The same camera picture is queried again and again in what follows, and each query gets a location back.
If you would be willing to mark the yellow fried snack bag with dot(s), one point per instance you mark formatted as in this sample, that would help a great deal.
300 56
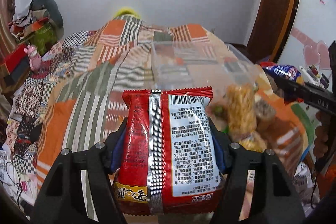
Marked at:
241 115

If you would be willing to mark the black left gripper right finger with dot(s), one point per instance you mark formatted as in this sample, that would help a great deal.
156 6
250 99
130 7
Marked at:
274 198

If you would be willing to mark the brown wooden door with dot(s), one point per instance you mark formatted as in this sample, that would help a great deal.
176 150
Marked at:
271 29

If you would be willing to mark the green storage box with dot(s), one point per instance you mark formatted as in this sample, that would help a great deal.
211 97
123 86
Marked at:
44 38

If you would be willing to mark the white suitcase with stickers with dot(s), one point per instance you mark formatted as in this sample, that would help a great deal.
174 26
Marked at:
311 75

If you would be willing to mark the pink plush toy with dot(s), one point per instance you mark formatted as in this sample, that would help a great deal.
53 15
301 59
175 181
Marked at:
35 59

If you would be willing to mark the right hand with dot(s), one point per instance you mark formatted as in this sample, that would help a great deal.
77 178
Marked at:
321 132

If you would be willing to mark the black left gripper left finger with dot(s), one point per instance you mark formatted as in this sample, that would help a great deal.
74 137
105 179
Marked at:
61 199

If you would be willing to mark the clear plastic storage bin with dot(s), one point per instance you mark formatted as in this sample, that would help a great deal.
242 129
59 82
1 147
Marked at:
178 65

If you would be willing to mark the red snack bag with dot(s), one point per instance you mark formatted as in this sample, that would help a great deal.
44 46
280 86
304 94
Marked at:
168 162

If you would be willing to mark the blue red snack packet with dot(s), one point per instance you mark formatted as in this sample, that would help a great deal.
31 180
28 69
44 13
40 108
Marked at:
288 72

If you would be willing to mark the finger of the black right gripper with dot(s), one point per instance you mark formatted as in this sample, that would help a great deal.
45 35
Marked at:
312 95

